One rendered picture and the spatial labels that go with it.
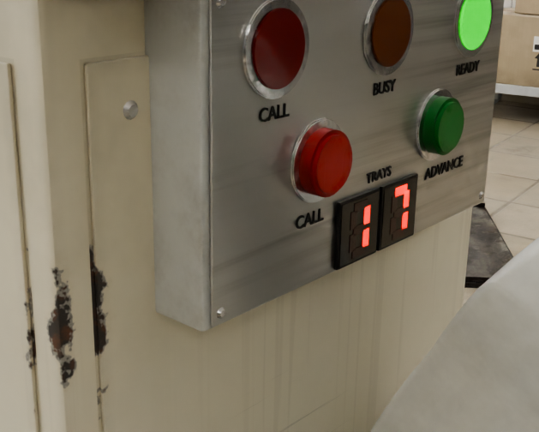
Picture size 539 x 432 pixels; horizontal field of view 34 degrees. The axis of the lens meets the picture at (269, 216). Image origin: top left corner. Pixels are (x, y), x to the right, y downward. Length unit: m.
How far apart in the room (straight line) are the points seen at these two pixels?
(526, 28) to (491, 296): 3.69
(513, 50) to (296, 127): 3.66
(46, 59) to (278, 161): 0.11
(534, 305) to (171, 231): 0.14
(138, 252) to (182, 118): 0.06
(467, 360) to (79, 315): 0.16
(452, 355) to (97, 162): 0.16
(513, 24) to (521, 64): 0.18
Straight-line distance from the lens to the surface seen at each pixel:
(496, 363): 0.35
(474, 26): 0.48
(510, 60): 4.03
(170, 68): 0.34
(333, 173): 0.38
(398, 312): 0.55
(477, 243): 2.48
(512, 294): 0.32
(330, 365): 0.50
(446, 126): 0.46
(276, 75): 0.35
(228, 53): 0.34
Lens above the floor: 0.86
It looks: 19 degrees down
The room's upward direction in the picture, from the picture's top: 1 degrees clockwise
